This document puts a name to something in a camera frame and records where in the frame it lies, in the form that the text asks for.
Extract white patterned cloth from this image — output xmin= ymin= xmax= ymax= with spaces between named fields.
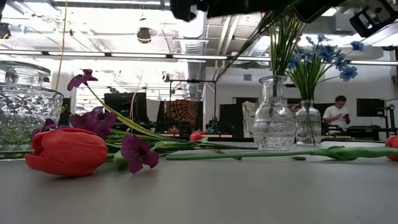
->
xmin=241 ymin=100 xmax=261 ymax=138

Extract red mandala tapestry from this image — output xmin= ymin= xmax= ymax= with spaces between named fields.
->
xmin=164 ymin=99 xmax=200 ymax=128

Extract wide cut-glass vase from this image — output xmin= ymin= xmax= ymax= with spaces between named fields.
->
xmin=0 ymin=60 xmax=65 ymax=160

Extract thin black stand frame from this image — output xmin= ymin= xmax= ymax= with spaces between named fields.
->
xmin=169 ymin=79 xmax=218 ymax=131

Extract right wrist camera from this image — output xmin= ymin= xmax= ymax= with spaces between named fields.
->
xmin=349 ymin=0 xmax=398 ymax=39

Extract black tripod stand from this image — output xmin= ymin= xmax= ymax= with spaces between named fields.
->
xmin=376 ymin=104 xmax=398 ymax=141

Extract red tulips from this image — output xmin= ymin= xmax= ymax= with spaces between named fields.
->
xmin=165 ymin=135 xmax=398 ymax=162

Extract person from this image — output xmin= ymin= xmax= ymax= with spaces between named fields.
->
xmin=322 ymin=95 xmax=351 ymax=130

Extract large black monitor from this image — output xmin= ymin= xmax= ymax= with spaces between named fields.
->
xmin=104 ymin=92 xmax=147 ymax=124

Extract black hanging dome fixture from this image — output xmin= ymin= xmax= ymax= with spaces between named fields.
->
xmin=136 ymin=27 xmax=152 ymax=44

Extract silver ceiling duct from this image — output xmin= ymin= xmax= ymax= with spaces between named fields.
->
xmin=179 ymin=18 xmax=208 ymax=100

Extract slim patterned glass vase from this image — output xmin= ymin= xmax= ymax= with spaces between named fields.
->
xmin=294 ymin=99 xmax=323 ymax=147

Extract blue artificial flower bunch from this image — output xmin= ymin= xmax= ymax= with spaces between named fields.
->
xmin=285 ymin=32 xmax=365 ymax=138

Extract small black wall monitor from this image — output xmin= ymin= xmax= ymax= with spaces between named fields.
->
xmin=356 ymin=98 xmax=386 ymax=118

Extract bulbous patterned glass vase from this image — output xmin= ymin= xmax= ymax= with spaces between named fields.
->
xmin=251 ymin=75 xmax=296 ymax=152

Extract black partition panel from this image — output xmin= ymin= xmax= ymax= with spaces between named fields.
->
xmin=219 ymin=103 xmax=245 ymax=138

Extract yellow hanging cord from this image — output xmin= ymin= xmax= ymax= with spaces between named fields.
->
xmin=55 ymin=0 xmax=68 ymax=91

